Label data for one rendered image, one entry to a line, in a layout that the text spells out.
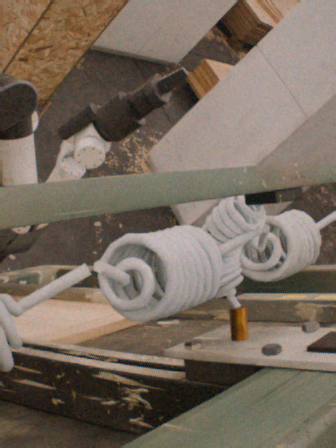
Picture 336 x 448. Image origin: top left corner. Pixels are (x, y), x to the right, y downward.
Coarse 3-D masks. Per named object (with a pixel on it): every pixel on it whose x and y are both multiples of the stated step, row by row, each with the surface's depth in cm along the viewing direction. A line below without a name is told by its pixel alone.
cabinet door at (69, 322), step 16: (48, 304) 137; (64, 304) 136; (80, 304) 134; (96, 304) 133; (16, 320) 122; (32, 320) 121; (48, 320) 120; (64, 320) 119; (80, 320) 118; (96, 320) 116; (112, 320) 115; (128, 320) 117; (32, 336) 106; (48, 336) 105; (64, 336) 104; (80, 336) 107; (96, 336) 110
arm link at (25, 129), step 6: (0, 78) 143; (6, 78) 141; (12, 78) 141; (0, 84) 139; (30, 120) 143; (18, 126) 141; (24, 126) 142; (30, 126) 144; (0, 132) 142; (6, 132) 141; (12, 132) 141; (18, 132) 141; (24, 132) 142; (30, 132) 144; (0, 138) 142; (6, 138) 141; (12, 138) 141; (18, 138) 142
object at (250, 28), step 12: (240, 0) 626; (252, 0) 641; (276, 0) 708; (288, 0) 748; (228, 12) 636; (240, 12) 626; (252, 12) 617; (264, 12) 641; (288, 12) 709; (228, 24) 637; (240, 24) 627; (252, 24) 616; (264, 24) 618; (240, 36) 627; (252, 36) 629; (264, 36) 637; (240, 48) 645
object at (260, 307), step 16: (0, 288) 157; (16, 288) 152; (32, 288) 149; (80, 288) 143; (208, 304) 117; (224, 304) 115; (240, 304) 112; (256, 304) 110; (272, 304) 108; (288, 304) 106; (304, 304) 104; (320, 304) 102; (256, 320) 111; (272, 320) 108; (288, 320) 106; (304, 320) 104; (320, 320) 103
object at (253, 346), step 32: (288, 192) 50; (256, 224) 53; (224, 256) 55; (224, 288) 56; (32, 352) 73; (64, 352) 74; (96, 352) 71; (192, 352) 54; (224, 352) 53; (256, 352) 52; (288, 352) 50; (0, 384) 77; (32, 384) 72; (64, 384) 68; (96, 384) 65; (128, 384) 62; (160, 384) 59; (192, 384) 57; (224, 384) 55; (96, 416) 66; (128, 416) 63; (160, 416) 60
